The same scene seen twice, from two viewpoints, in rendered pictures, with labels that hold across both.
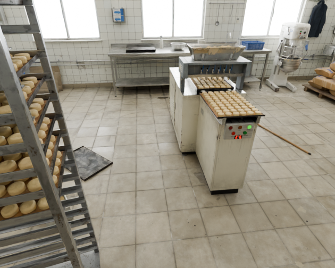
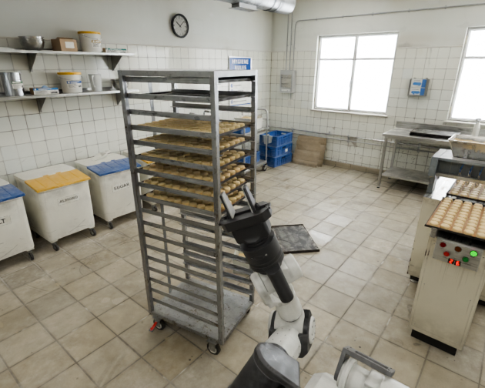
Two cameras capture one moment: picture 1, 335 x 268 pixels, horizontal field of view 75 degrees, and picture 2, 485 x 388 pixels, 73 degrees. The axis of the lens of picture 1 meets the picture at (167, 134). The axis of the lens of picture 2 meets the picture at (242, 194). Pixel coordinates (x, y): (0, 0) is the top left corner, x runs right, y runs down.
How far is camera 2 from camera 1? 1.10 m
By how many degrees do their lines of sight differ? 42
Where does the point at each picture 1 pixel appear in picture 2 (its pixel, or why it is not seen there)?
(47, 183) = (215, 192)
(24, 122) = (215, 155)
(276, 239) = not seen: outside the picture
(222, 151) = (429, 274)
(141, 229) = not seen: hidden behind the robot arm
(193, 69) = (449, 168)
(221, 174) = (426, 309)
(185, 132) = (419, 247)
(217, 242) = not seen: hidden behind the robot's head
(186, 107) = (426, 213)
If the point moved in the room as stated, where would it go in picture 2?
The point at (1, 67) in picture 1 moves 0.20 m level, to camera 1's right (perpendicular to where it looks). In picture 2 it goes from (213, 128) to (240, 134)
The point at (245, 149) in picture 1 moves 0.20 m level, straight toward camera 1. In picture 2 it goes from (469, 287) to (446, 294)
